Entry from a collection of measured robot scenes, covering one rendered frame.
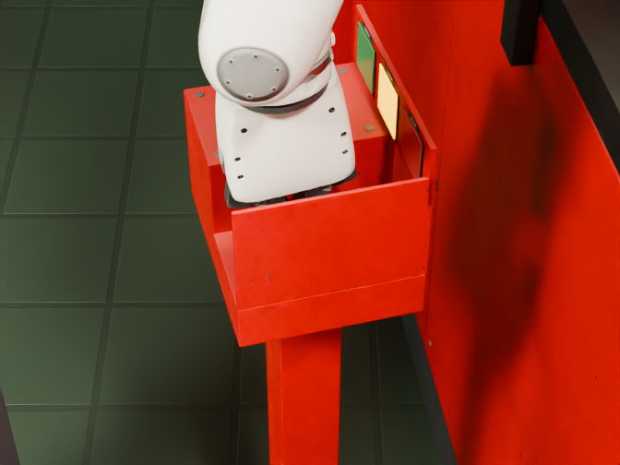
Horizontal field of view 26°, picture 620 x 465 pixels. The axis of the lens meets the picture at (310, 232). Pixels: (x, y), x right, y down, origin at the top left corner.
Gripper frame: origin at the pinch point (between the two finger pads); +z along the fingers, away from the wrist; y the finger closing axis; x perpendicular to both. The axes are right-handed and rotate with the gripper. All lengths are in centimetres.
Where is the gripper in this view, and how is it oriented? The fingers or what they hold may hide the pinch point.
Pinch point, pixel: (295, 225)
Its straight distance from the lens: 109.7
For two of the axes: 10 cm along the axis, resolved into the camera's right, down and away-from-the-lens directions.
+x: 2.6, 6.7, -7.0
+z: 0.8, 7.1, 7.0
